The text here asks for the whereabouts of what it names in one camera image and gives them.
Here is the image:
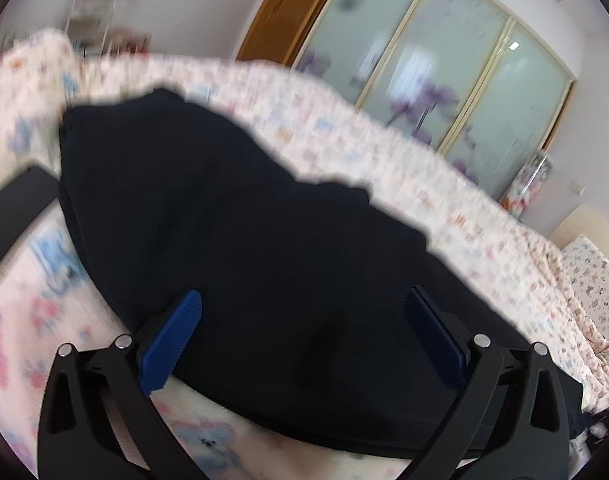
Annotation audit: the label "black pants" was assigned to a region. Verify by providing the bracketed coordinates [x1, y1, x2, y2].
[57, 86, 585, 461]

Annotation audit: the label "teddy print pillow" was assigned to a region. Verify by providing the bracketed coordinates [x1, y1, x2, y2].
[561, 235, 609, 339]

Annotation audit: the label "beige headboard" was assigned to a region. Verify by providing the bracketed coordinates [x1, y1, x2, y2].
[549, 204, 609, 252]

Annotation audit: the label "black smartphone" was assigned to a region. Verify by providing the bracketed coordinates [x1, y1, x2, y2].
[0, 165, 59, 264]

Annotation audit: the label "clear tube of plush toys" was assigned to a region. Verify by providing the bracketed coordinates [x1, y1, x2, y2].
[499, 150, 553, 219]

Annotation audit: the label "glass sliding wardrobe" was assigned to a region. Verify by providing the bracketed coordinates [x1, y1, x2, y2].
[291, 0, 574, 198]

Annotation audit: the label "pink clutter pile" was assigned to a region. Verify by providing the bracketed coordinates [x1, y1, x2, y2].
[104, 27, 152, 55]

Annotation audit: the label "white shelf rack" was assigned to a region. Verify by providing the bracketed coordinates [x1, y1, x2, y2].
[64, 0, 118, 56]

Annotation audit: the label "wooden door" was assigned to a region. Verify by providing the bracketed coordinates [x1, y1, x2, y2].
[235, 0, 327, 67]

